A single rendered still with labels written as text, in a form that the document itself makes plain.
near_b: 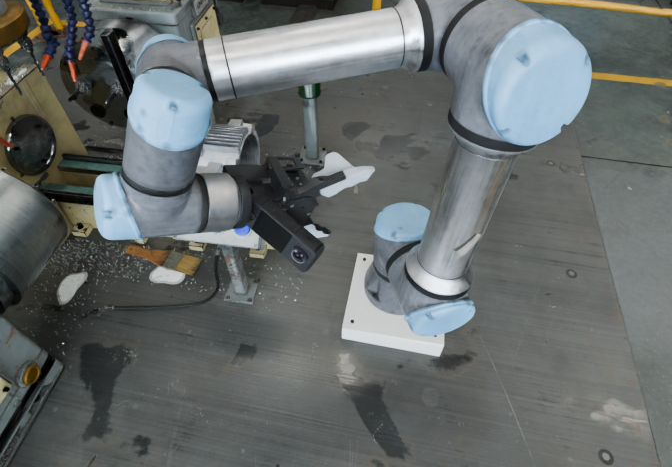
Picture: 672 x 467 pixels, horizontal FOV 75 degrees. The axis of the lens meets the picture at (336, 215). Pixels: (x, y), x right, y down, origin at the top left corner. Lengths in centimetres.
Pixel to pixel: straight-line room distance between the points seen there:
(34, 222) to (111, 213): 50
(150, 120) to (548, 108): 40
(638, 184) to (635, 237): 42
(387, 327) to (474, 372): 20
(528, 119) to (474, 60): 9
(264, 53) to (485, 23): 25
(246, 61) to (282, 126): 95
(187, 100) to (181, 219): 15
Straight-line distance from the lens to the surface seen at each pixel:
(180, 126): 44
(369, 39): 58
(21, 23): 109
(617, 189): 285
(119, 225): 51
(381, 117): 154
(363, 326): 96
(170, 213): 51
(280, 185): 59
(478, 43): 53
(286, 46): 56
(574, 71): 53
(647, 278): 249
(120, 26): 139
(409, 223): 83
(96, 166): 132
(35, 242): 100
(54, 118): 137
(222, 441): 95
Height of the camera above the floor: 170
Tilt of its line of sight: 49 degrees down
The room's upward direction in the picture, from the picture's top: straight up
